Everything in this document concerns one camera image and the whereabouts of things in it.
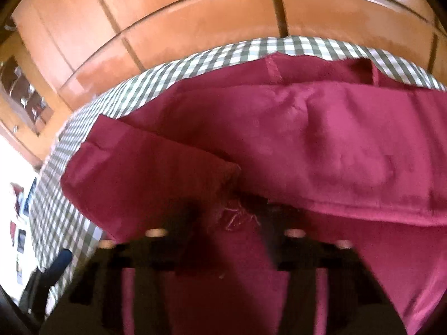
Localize dark red fleece garment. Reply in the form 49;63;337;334
60;52;447;335

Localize wooden glass-door cabinet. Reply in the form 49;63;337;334
0;24;75;171

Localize pinned wall pictures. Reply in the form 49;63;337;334
9;178;38;287

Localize wooden wardrobe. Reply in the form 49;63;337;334
10;0;447;112

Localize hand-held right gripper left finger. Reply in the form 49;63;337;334
42;200;207;335

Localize green checked blanket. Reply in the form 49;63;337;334
26;35;447;308

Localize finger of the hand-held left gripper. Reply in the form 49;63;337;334
20;248;75;322

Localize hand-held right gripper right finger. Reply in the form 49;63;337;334
254;200;406;335

